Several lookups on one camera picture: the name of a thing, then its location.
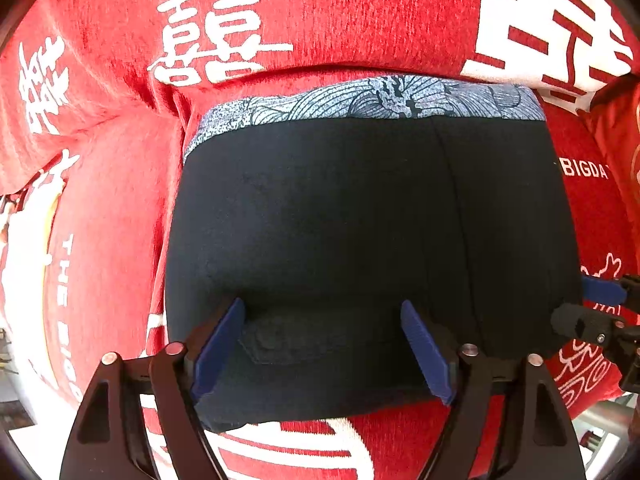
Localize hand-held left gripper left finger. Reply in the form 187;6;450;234
60;297;246;480

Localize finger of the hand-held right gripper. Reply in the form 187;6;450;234
550;302;627;347
581;273;640;307

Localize grey metal frame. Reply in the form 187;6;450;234
570;392;638;461

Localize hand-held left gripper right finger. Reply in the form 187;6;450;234
400;300;587;480

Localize dark pants with patterned waistband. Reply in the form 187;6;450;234
164;75;586;433

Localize red printed blanket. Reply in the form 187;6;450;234
0;0;640;480

